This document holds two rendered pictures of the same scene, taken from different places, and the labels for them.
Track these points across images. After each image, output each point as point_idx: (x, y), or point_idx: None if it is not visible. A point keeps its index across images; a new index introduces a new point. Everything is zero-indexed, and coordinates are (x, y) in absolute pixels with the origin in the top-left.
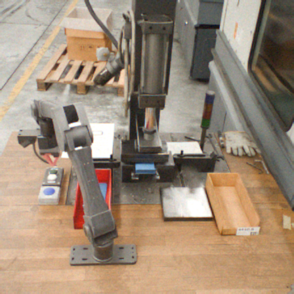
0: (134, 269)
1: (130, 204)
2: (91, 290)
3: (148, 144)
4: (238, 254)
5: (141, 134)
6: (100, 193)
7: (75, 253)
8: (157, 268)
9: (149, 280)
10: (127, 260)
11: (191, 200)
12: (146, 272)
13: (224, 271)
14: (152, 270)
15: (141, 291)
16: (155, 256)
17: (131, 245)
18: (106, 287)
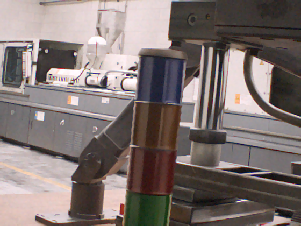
0: (29, 216)
1: None
2: (59, 206)
3: (180, 157)
4: None
5: (229, 164)
6: (117, 115)
7: (119, 212)
8: (0, 218)
9: (0, 212)
10: (45, 213)
11: None
12: (12, 216)
13: None
14: (6, 217)
15: (2, 207)
16: (13, 224)
17: (58, 221)
18: (46, 207)
